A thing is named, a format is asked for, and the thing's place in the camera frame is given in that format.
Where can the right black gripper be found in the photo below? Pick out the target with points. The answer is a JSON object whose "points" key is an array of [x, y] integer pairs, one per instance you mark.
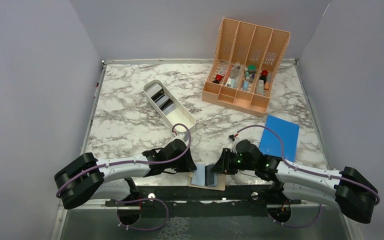
{"points": [[223, 165]]}

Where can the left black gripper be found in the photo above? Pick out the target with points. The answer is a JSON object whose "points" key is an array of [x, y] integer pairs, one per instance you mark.
{"points": [[189, 164]]}

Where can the black credit card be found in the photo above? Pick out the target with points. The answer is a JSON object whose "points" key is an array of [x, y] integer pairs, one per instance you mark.
{"points": [[210, 178]]}

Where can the white oblong plastic tray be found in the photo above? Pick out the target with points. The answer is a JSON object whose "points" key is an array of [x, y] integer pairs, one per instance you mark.
{"points": [[179, 116]]}

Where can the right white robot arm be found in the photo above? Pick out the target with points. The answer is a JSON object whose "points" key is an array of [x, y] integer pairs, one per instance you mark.
{"points": [[346, 189]]}

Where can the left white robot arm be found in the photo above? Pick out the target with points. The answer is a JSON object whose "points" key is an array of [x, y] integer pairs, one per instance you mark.
{"points": [[88, 177]]}

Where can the stack of cards in tray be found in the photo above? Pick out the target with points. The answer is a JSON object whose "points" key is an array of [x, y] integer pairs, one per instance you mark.
{"points": [[162, 100]]}

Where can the blue flat board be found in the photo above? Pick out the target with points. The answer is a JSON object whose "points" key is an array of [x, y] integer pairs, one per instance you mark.
{"points": [[288, 133]]}

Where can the red capped black bottle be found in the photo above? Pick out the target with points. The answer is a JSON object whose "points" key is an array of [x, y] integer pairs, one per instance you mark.
{"points": [[218, 79]]}

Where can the peach plastic desk organizer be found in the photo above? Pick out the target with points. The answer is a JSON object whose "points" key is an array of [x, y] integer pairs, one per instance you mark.
{"points": [[240, 44]]}

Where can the orange marker pen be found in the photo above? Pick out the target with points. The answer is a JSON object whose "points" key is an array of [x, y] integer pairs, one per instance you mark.
{"points": [[268, 81]]}

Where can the green capped bottle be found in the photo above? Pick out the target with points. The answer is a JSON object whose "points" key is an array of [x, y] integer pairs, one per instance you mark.
{"points": [[251, 69]]}

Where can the red capped bottle right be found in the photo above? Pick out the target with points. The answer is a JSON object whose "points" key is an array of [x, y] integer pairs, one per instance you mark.
{"points": [[264, 75]]}

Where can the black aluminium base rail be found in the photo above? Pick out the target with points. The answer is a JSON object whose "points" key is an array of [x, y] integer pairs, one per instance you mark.
{"points": [[190, 202]]}

